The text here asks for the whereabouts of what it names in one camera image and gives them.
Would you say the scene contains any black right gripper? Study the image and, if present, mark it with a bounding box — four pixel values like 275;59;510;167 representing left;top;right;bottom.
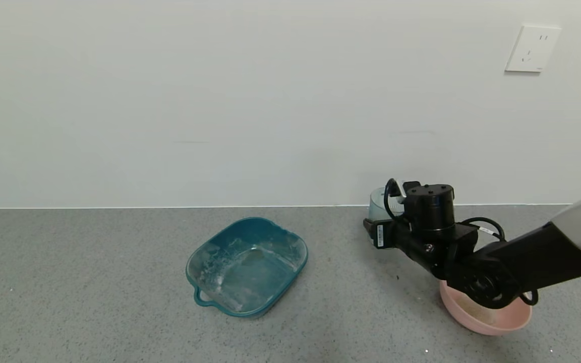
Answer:
363;218;412;250

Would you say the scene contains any clear ribbed plastic cup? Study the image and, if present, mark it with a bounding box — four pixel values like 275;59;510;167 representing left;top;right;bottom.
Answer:
369;188;407;222

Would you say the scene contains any beige speckled powder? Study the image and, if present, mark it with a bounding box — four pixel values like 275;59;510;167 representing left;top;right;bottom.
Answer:
459;301;500;323

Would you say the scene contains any pink bowl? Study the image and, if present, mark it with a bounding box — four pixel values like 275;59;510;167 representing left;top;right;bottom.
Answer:
439;280;532;336

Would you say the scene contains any thin black camera cable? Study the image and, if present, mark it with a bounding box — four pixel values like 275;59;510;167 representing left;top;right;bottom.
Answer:
383;178;403;221

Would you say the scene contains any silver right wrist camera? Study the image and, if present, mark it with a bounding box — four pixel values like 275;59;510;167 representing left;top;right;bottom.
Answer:
388;181;422;203

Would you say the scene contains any black cable with white tag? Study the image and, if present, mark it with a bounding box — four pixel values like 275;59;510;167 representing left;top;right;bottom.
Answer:
459;216;506;244

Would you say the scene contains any teal plastic handled tray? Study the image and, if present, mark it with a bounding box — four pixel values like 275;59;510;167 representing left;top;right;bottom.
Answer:
186;217;309;318

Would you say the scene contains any white wall socket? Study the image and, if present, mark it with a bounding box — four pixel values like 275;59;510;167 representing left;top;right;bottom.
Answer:
505;25;562;74

